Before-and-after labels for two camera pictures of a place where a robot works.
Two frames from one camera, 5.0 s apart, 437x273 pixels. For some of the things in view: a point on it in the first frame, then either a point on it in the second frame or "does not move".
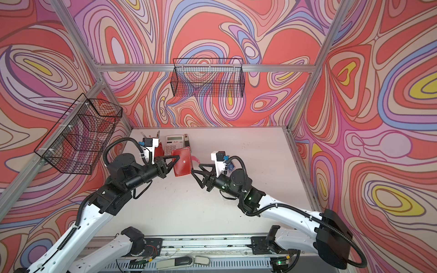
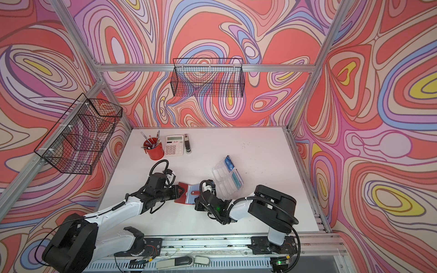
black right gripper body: (223, 183) → (201, 207)
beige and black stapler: (186, 142) does not move
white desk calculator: (173, 142) does not move
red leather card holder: (182, 165) → (190, 193)
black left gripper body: (160, 168) → (168, 194)
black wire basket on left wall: (74, 144) does not move
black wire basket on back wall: (208, 77) does not move
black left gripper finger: (176, 157) → (178, 191)
